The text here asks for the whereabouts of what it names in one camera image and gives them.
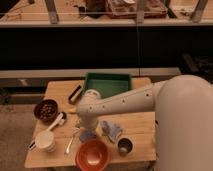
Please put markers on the small metal cup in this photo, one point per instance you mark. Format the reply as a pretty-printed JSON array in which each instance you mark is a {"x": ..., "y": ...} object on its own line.
[{"x": 125, "y": 146}]

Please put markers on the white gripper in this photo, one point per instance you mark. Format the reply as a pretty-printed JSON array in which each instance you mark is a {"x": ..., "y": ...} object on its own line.
[{"x": 89, "y": 123}]

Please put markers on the dark brown bowl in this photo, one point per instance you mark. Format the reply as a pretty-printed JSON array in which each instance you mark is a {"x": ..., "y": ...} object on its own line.
[{"x": 46, "y": 111}]

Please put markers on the white paper cup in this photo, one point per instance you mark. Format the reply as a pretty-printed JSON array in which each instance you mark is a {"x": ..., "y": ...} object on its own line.
[{"x": 45, "y": 141}]

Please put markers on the blue grey sponge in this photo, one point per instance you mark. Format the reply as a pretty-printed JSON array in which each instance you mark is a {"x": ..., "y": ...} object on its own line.
[{"x": 87, "y": 135}]

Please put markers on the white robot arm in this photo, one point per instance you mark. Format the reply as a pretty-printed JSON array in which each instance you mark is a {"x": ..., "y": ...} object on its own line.
[{"x": 183, "y": 107}]

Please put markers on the green tray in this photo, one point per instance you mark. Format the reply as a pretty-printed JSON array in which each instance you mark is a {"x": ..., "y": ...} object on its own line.
[{"x": 107, "y": 84}]

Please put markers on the blue grey cloth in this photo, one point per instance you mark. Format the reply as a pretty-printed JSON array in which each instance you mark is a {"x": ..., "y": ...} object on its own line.
[{"x": 111, "y": 130}]

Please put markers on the orange bowl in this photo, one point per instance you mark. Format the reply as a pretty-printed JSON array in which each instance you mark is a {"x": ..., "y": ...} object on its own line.
[{"x": 92, "y": 155}]

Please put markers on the metal spoon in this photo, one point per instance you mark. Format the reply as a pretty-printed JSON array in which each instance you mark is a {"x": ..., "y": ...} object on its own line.
[{"x": 67, "y": 150}]

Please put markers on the white scoop brush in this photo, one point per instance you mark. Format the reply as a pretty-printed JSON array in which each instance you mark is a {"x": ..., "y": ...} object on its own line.
[{"x": 60, "y": 120}]

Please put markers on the black brush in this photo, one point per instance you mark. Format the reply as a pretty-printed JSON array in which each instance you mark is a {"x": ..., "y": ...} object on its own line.
[{"x": 75, "y": 94}]

